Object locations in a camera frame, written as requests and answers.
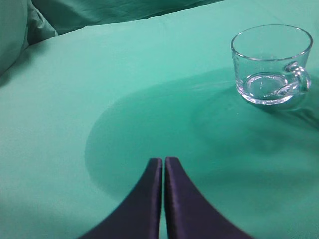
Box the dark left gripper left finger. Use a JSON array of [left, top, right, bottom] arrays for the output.
[[80, 158, 162, 239]]

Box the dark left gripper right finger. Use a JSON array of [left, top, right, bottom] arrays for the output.
[[164, 157, 252, 239]]

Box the green table cloth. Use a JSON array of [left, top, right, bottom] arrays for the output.
[[0, 0, 319, 239]]

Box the clear glass mug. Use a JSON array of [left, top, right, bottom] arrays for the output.
[[231, 24, 314, 105]]

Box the green backdrop cloth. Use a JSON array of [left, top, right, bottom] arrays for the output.
[[0, 0, 213, 74]]

